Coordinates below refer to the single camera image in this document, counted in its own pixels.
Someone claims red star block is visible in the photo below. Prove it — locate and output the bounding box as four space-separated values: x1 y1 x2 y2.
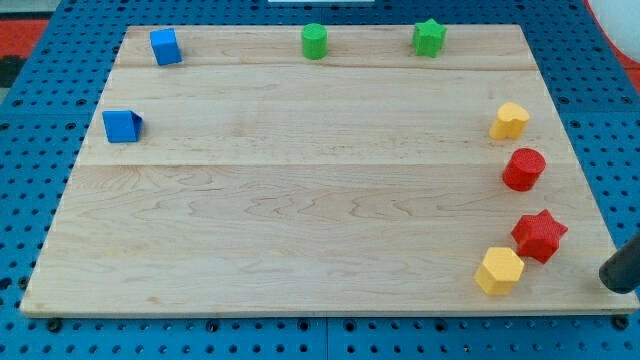
511 209 569 264

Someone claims blue triangular prism block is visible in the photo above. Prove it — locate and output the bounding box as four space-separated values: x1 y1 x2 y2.
102 110 143 143

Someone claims white round object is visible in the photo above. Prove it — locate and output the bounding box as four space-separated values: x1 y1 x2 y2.
587 0 639 62

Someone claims yellow hexagon block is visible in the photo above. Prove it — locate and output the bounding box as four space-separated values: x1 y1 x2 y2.
474 247 525 296

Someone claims yellow heart block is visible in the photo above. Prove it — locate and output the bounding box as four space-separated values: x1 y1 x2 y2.
489 102 531 140

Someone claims green cylinder block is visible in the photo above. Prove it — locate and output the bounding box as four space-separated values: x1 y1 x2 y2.
301 23 328 60

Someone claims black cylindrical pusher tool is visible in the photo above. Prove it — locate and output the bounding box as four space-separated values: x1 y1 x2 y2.
599 242 639 294

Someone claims red cylinder block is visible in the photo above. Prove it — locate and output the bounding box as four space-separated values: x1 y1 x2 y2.
502 148 546 192

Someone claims green star block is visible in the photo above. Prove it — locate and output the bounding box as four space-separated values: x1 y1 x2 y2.
412 19 448 58

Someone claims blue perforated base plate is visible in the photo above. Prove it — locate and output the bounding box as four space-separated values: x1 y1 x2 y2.
1 0 639 359

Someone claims wooden board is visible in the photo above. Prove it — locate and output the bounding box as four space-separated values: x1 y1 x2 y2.
20 25 639 318

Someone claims blue cube block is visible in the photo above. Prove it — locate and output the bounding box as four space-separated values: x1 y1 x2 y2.
149 28 182 66

